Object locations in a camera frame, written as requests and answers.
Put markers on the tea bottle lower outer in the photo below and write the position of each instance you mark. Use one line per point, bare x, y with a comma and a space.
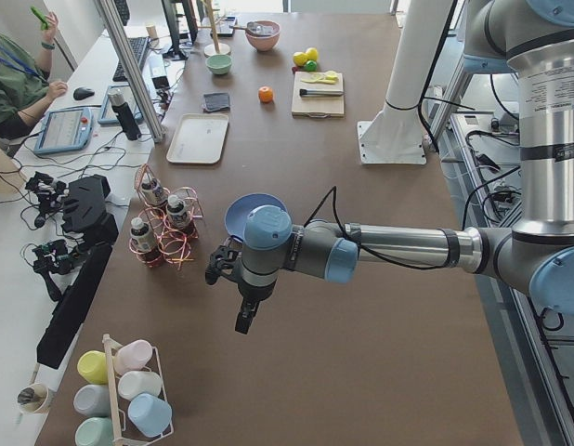
145, 242

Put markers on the pink bowl with ice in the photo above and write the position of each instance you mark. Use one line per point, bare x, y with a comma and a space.
265, 43

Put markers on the tea bottle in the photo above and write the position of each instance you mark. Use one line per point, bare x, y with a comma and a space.
153, 192
145, 242
177, 212

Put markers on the cream rabbit tray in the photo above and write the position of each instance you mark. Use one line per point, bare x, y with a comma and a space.
198, 139

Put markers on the paper cup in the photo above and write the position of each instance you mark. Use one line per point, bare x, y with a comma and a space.
35, 398

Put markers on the yellow cup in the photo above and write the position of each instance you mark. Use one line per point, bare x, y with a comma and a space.
92, 366

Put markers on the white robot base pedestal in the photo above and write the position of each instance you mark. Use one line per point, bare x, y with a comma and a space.
395, 135

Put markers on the grey cup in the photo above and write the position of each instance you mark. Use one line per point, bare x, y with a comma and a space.
92, 401

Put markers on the tea bottle top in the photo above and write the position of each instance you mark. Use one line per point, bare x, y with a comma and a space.
153, 192

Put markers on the thick lemon half slice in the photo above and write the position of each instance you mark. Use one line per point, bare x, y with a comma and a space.
331, 76

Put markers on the mint green cup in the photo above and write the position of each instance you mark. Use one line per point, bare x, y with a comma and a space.
94, 431

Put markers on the grey folded cloth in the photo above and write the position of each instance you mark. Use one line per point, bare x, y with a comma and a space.
216, 102

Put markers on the tea bottle lower middle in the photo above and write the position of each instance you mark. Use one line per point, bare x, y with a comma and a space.
177, 212

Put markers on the yellow lemon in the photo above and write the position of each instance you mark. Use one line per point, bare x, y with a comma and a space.
312, 53
300, 59

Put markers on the blue cup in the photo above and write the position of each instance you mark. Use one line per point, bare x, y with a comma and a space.
150, 415

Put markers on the yellow lemon near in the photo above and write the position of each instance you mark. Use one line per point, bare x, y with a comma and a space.
300, 59

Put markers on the copper wire bottle rack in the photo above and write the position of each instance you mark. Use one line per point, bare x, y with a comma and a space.
175, 245

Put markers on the white wire cup rack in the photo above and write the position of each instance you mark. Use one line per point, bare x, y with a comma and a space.
124, 431

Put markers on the white cup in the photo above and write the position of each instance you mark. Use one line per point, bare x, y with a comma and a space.
133, 383

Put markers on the wooden cutting board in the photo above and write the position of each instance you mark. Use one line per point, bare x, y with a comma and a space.
317, 107

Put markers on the green lime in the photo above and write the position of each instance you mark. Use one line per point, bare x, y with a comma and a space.
310, 66

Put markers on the yellow plastic knife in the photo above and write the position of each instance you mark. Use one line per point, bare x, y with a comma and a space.
319, 80

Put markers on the green bowl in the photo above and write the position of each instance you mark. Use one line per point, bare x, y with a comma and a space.
219, 64

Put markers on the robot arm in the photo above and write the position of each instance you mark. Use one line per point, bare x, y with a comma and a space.
535, 256

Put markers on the pink cup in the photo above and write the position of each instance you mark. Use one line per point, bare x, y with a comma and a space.
133, 356

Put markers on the black computer mouse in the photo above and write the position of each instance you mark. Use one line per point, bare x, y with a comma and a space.
81, 93

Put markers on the thin lemon slice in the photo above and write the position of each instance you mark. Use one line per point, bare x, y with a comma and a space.
316, 75

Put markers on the orange mandarin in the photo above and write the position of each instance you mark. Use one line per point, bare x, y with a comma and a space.
265, 94

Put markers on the aluminium frame post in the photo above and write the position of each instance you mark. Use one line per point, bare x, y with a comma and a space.
110, 17

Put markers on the yellow lemon far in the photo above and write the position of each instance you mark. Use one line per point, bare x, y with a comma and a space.
312, 53

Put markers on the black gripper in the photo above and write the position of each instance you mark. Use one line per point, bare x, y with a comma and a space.
254, 294

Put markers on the black bottle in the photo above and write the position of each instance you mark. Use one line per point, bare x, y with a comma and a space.
125, 116

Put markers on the wooden stand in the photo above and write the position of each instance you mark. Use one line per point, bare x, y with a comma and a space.
209, 25

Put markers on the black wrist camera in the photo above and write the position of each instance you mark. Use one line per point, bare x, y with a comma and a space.
223, 263

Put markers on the steel muddler black tip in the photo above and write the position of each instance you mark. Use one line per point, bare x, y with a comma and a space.
320, 93

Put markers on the teach pendant near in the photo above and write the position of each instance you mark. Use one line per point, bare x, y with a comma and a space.
64, 130

